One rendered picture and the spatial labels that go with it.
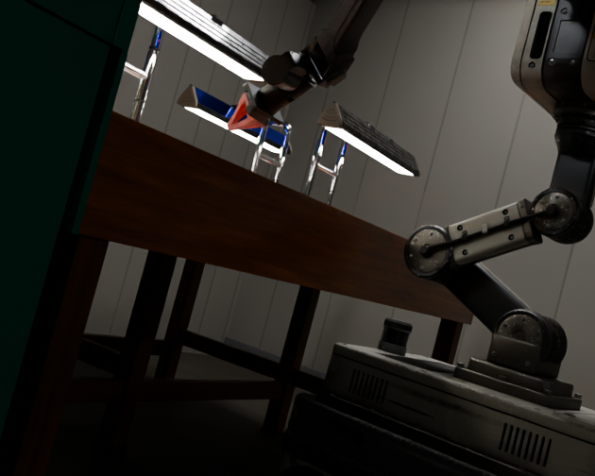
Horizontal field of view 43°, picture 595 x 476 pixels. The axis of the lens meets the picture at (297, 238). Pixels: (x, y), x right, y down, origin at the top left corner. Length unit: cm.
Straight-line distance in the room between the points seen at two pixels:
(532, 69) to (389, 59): 260
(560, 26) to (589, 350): 195
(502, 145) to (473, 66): 47
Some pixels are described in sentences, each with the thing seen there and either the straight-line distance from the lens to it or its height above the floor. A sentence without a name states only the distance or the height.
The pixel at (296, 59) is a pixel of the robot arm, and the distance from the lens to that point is 144.
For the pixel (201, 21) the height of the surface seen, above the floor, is 108.
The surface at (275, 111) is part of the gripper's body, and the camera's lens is 153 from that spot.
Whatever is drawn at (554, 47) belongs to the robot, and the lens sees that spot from 170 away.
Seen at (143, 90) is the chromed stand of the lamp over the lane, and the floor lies 93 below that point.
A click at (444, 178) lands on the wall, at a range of 384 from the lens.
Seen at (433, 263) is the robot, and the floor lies 71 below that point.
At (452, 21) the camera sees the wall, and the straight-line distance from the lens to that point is 415.
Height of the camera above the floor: 61
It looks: 2 degrees up
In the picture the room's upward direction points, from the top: 15 degrees clockwise
